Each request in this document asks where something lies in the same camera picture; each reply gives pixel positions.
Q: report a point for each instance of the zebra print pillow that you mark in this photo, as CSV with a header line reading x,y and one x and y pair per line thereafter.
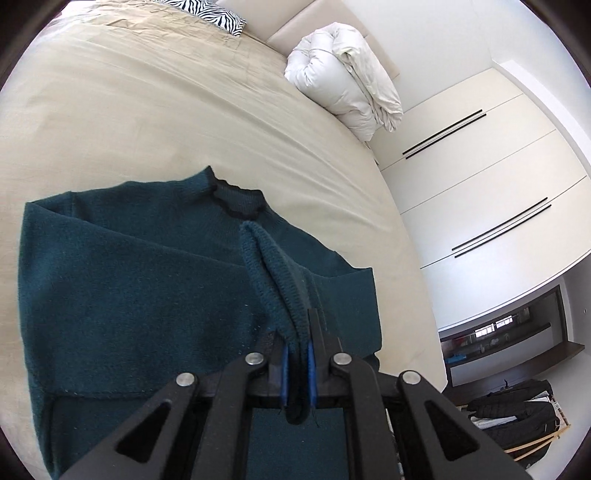
x,y
217,14

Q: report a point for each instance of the beige padded headboard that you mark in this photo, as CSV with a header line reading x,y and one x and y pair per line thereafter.
x,y
286,23

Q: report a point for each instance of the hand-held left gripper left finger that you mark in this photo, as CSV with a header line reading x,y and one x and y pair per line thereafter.
x,y
285,374

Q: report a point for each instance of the folded white duvet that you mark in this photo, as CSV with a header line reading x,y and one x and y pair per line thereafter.
x,y
337,78

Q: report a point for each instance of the white wardrobe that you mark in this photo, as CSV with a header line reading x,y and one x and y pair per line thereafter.
x,y
485,161

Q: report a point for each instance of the black clothes pile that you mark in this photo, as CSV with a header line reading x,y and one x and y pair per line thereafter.
x,y
508,401

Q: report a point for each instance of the teal knit sweater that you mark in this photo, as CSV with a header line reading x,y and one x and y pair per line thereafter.
x,y
138,277

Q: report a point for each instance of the bed with beige bedspread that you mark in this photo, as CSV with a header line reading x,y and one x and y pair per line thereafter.
x,y
138,115

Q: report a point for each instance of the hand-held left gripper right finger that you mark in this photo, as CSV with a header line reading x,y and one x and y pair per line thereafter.
x,y
310,374

